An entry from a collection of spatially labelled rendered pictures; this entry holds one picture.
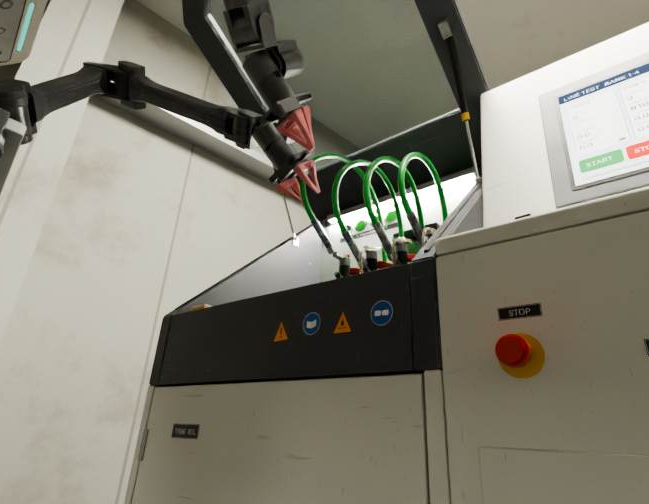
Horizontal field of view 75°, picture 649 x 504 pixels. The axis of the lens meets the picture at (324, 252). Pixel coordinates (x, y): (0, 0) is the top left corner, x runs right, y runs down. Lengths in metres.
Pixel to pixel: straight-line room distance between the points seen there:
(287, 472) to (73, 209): 2.09
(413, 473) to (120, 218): 2.27
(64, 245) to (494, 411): 2.25
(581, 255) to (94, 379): 2.21
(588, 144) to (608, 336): 0.51
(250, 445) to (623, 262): 0.60
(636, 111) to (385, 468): 0.78
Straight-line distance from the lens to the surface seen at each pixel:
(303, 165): 0.98
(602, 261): 0.57
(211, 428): 0.87
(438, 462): 0.59
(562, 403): 0.54
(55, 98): 1.12
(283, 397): 0.74
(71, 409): 2.41
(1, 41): 0.92
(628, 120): 1.00
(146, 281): 2.57
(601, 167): 0.93
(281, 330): 0.77
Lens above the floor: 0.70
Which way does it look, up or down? 24 degrees up
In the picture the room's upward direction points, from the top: 3 degrees clockwise
